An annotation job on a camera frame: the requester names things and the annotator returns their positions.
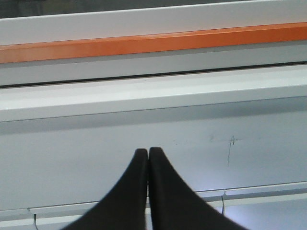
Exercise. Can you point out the white fume hood sash frame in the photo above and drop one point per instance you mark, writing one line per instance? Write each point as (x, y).
(162, 20)

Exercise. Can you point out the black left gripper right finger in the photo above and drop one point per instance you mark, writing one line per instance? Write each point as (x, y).
(174, 206)

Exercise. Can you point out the white cabinet drawer front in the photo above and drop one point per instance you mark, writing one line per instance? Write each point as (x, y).
(267, 207)

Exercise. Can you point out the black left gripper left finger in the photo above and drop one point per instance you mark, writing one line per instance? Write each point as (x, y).
(123, 208)

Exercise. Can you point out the orange sash handle bar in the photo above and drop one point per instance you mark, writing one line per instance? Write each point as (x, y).
(153, 42)

